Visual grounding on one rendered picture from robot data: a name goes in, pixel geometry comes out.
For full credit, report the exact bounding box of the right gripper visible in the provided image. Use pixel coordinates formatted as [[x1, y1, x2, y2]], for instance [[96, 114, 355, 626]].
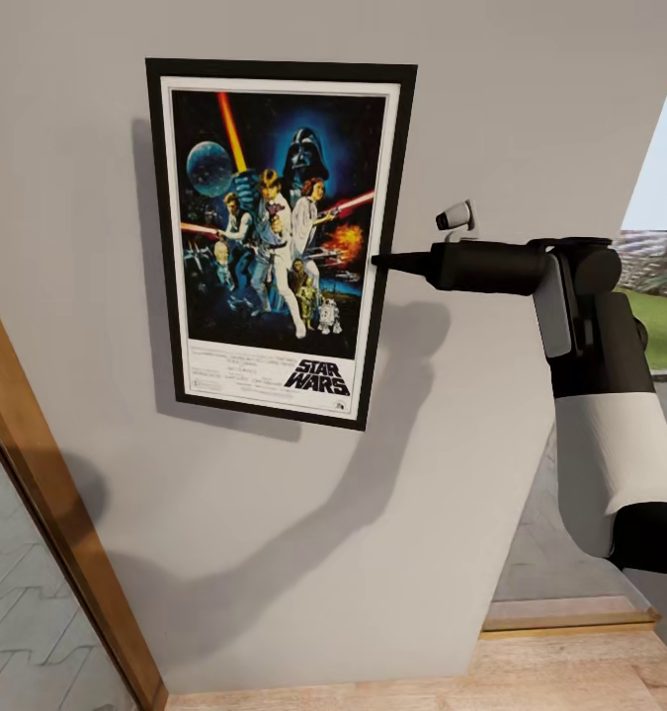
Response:
[[371, 240, 510, 293]]

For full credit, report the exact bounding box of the poster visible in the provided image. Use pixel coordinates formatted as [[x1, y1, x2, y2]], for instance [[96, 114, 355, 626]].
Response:
[[145, 57, 418, 432]]

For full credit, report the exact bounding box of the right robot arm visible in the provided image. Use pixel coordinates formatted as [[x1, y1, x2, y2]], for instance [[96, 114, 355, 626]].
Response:
[[371, 198, 667, 619]]

